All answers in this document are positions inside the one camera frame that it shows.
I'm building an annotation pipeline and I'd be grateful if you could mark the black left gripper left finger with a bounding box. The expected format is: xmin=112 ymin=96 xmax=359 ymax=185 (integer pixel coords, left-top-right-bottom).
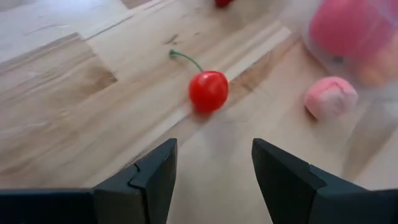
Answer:
xmin=0 ymin=139 xmax=178 ymax=224

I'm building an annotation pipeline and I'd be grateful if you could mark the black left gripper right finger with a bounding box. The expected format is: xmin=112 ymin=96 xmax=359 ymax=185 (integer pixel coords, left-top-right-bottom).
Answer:
xmin=252 ymin=139 xmax=398 ymax=224

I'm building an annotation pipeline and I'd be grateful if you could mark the clear plastic tupperware container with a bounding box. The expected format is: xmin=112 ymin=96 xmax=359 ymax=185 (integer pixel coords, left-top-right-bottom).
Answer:
xmin=273 ymin=0 xmax=398 ymax=131

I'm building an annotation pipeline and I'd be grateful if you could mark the red toy cherry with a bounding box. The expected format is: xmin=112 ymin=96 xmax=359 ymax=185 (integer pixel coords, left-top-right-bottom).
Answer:
xmin=169 ymin=49 xmax=229 ymax=113
xmin=214 ymin=0 xmax=234 ymax=9

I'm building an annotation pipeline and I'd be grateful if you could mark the red toy bell pepper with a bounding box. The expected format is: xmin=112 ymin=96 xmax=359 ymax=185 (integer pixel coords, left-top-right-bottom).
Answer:
xmin=309 ymin=0 xmax=394 ymax=60

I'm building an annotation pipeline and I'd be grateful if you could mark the pink toy peach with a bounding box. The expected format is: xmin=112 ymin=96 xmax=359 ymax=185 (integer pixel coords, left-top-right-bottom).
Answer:
xmin=303 ymin=76 xmax=359 ymax=121

